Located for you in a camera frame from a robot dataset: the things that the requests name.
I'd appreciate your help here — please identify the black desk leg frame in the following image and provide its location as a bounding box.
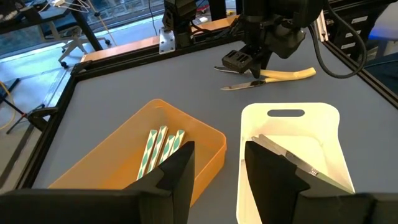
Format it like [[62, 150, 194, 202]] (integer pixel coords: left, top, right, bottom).
[[0, 0, 104, 52]]

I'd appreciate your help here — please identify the silver metal bracket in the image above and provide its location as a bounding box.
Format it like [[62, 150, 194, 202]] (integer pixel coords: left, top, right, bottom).
[[158, 27, 177, 55]]

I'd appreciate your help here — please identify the yellow floor cable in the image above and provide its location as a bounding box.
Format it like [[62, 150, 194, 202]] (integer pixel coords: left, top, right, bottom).
[[0, 80, 16, 131]]

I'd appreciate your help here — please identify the black tripod stand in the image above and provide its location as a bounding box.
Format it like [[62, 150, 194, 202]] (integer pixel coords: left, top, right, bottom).
[[0, 77, 46, 135]]

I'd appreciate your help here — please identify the white office chair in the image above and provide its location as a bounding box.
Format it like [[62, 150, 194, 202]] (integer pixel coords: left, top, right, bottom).
[[58, 26, 112, 68]]

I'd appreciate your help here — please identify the yellow handled table knife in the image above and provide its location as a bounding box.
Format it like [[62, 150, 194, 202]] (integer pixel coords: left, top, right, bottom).
[[220, 77, 299, 91], [213, 65, 317, 80]]

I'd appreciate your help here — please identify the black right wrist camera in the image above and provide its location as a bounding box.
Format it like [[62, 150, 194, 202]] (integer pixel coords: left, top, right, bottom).
[[266, 24, 307, 60]]

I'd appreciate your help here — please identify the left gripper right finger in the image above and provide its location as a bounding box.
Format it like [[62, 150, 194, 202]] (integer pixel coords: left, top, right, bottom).
[[244, 141, 398, 224]]

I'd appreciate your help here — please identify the black aluminium table frame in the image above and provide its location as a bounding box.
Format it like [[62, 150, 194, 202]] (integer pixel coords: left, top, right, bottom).
[[14, 14, 398, 190]]

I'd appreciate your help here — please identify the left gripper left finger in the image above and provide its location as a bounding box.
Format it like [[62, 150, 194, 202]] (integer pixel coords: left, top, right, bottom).
[[0, 141, 196, 224]]

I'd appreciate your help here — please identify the white plastic bin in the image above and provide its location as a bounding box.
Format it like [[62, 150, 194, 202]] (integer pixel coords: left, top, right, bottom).
[[235, 102, 356, 224]]

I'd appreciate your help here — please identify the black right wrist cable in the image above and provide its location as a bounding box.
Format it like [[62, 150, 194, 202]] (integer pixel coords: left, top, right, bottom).
[[307, 0, 368, 80]]

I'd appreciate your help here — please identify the black drawer cabinet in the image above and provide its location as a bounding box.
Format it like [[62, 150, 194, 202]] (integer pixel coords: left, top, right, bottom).
[[325, 0, 386, 62]]

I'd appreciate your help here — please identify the orange plastic bin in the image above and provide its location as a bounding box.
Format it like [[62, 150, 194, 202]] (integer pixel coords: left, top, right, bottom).
[[48, 98, 228, 208]]

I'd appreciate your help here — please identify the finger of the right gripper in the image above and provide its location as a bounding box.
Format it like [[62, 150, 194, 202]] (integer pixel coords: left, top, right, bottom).
[[248, 46, 274, 79], [221, 49, 253, 74]]

